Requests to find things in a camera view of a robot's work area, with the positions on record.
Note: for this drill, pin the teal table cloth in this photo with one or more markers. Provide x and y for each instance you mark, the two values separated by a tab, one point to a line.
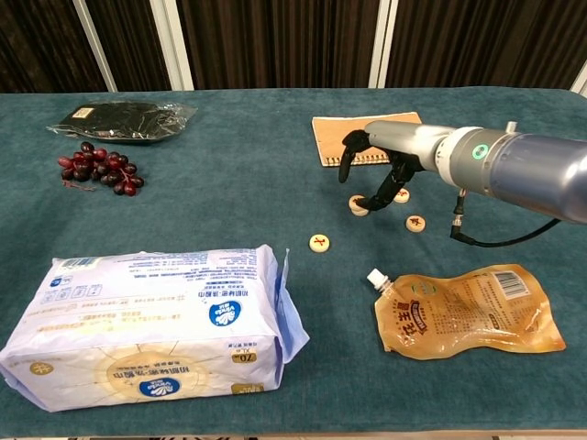
229	192

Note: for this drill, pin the dark red grape bunch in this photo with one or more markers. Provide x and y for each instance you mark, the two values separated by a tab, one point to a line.
101	167

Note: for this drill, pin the white blue diaper pack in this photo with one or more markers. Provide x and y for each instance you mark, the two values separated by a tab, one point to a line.
137	330

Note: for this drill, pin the white partition post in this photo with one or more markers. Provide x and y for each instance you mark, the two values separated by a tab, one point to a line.
96	46
174	46
581	82
383	46

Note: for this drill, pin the black gloves in clear bag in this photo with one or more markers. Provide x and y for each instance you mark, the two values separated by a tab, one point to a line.
119	119

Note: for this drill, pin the brown spout pouch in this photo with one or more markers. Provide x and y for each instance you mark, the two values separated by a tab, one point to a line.
458	316

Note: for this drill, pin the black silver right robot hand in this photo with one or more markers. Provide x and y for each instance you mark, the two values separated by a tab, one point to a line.
403	142

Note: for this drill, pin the kraft spiral notebook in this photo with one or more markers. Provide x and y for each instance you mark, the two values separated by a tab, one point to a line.
335	137

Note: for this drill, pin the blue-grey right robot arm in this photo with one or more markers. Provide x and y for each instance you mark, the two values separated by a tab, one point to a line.
527	165

